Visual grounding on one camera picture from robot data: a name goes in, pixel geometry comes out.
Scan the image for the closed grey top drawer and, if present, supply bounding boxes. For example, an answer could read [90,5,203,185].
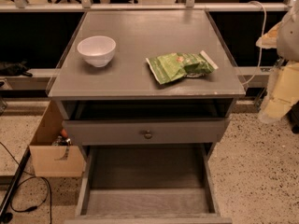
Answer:
[63,119,229,146]

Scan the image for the grey wooden drawer cabinet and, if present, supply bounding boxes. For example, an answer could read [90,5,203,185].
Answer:
[46,8,247,224]

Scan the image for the items inside cardboard box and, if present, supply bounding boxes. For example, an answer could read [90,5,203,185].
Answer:
[52,129,72,146]

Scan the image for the open grey middle drawer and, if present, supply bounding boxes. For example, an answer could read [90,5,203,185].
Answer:
[64,145,233,224]

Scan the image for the white hanging cable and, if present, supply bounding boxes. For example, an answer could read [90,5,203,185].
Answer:
[241,0,268,87]

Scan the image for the round metal drawer knob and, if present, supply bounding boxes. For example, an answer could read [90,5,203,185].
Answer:
[144,130,152,139]

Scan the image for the cardboard box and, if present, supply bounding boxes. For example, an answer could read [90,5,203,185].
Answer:
[29,102,85,177]

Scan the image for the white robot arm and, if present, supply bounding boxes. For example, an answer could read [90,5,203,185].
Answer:
[256,0,299,123]

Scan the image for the white bowl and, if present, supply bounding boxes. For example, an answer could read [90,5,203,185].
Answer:
[77,35,116,67]

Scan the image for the black floor cable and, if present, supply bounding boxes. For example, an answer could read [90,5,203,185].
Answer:
[0,141,53,224]

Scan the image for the metal railing frame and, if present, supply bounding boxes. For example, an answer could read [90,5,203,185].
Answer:
[0,0,298,12]

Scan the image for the green jalapeno chip bag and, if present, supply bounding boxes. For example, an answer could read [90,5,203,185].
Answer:
[146,50,218,85]

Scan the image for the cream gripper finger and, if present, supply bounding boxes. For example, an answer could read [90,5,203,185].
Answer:
[256,22,280,49]
[258,61,299,124]

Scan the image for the black cloth bundle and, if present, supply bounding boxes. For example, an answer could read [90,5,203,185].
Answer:
[0,61,33,77]

